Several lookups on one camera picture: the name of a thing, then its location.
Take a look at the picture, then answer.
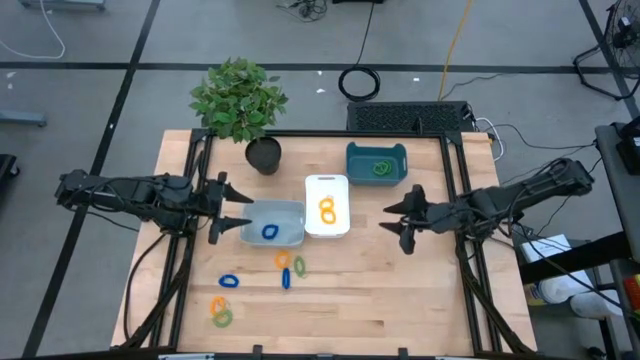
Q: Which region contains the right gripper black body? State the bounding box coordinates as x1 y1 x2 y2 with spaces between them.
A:
399 185 457 256

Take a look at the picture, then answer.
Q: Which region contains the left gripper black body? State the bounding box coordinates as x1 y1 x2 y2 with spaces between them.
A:
193 171 229 246

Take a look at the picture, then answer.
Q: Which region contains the grey plastic bin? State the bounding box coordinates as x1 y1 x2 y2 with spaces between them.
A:
239 199 307 248

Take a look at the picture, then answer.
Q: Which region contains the teal plastic bin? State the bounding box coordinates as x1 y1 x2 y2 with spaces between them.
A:
345 141 409 187

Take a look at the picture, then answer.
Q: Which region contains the white plastic bin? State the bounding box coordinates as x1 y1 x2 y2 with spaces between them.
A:
303 173 351 239

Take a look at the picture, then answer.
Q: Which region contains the black perforated computer case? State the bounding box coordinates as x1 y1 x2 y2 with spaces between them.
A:
346 100 476 134

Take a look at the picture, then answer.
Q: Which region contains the green potted plant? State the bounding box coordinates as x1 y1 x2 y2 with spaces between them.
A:
188 56 290 177

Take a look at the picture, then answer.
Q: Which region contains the white paper sheet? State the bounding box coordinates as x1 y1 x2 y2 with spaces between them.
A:
519 233 574 264

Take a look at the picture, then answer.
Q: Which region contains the black metal shelf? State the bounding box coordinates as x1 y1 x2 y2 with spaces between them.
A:
518 230 640 360

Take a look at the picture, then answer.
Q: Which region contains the white paper towel roll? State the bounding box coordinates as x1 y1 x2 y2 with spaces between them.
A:
542 272 594 305

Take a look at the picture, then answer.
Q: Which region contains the black side table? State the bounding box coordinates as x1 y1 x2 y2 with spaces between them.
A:
594 122 640 261

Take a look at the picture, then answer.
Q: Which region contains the grey furniture foot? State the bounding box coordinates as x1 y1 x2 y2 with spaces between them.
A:
0 110 49 128
18 0 107 11

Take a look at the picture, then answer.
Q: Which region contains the black chair part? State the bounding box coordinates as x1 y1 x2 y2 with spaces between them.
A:
0 153 21 191

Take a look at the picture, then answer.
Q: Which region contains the black device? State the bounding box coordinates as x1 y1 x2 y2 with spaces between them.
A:
615 117 640 176

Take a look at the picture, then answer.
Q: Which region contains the red and yellow package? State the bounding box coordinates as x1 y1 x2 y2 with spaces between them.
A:
624 273 640 314

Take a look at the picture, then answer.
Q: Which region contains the black floor fan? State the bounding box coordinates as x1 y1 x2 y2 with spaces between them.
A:
572 0 640 101

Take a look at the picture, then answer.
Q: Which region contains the black aluminium table frame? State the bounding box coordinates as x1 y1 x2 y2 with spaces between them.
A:
119 127 539 354

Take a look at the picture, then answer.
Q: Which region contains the white cable loop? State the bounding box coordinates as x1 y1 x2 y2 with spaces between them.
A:
474 117 506 162

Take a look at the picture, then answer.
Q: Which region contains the coiled black cable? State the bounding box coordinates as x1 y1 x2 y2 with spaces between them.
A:
337 65 382 103

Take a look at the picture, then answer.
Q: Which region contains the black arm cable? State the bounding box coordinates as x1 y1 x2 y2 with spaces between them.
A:
122 230 169 344

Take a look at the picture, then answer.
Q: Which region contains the long black power cable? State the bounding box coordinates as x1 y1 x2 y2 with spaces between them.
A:
479 122 601 151

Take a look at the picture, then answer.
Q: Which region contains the yellow cable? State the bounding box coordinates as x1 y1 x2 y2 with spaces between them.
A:
438 0 474 101

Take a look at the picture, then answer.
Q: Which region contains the thin black floor cable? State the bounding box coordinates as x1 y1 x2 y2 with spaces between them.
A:
354 0 377 69

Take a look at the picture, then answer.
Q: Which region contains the tangled black cable bundle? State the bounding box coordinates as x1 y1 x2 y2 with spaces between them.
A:
275 0 329 23

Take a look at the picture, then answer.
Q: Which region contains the white floor cable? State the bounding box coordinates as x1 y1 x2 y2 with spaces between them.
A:
0 0 67 60

